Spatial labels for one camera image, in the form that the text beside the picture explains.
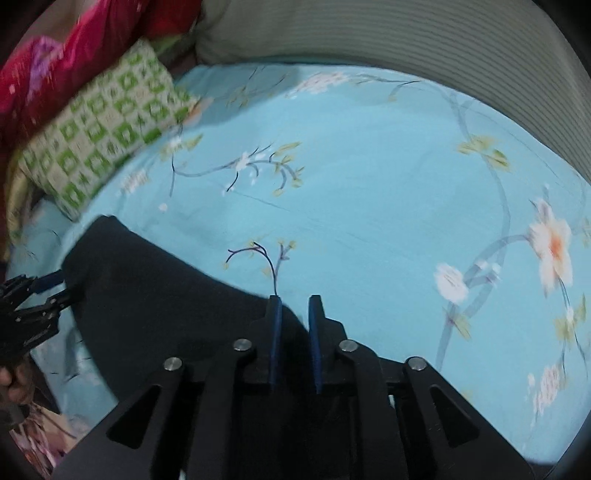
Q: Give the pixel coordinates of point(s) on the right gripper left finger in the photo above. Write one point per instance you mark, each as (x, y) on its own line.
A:
(178, 424)

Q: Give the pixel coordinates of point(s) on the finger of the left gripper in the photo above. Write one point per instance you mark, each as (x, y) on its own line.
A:
(51, 309)
(46, 282)

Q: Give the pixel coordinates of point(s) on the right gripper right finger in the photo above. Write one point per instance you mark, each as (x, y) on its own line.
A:
(384, 419)

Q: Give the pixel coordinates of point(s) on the black knit pants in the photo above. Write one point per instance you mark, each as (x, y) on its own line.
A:
(135, 306)

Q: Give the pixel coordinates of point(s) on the left hand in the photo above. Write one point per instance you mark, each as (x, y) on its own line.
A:
(19, 383)

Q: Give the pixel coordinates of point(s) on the red satin blanket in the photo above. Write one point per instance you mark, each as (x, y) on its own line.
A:
(39, 79)

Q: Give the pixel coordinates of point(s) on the light blue floral bedsheet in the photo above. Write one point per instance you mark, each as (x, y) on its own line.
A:
(429, 223)

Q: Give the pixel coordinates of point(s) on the green checkered pillow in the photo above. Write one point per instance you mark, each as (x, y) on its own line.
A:
(122, 110)

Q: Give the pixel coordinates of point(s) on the white striped bolster pillow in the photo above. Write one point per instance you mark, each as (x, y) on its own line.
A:
(510, 55)

